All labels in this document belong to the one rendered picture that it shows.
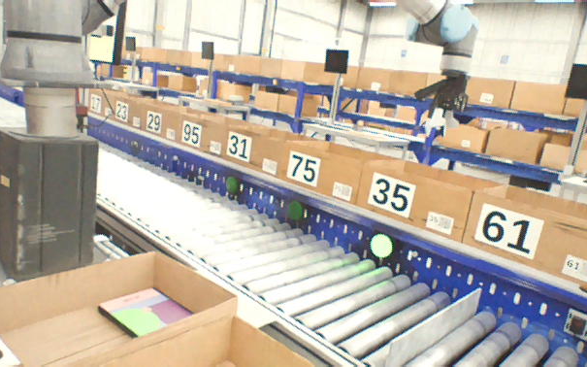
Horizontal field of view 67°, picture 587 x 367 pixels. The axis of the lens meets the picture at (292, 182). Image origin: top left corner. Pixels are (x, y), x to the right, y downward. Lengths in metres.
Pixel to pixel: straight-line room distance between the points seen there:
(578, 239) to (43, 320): 1.23
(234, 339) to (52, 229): 0.54
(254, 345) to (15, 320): 0.45
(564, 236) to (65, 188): 1.24
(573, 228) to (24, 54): 1.35
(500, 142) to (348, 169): 4.38
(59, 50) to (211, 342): 0.70
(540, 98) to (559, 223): 4.75
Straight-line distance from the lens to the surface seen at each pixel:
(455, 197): 1.40
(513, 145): 5.80
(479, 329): 1.26
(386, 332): 1.11
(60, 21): 1.13
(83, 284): 1.03
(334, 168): 1.63
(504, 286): 1.37
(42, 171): 1.14
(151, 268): 1.10
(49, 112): 1.15
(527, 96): 6.07
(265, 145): 1.88
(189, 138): 2.33
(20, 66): 1.13
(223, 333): 0.85
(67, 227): 1.19
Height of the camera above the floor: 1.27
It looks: 12 degrees down
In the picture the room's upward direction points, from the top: 8 degrees clockwise
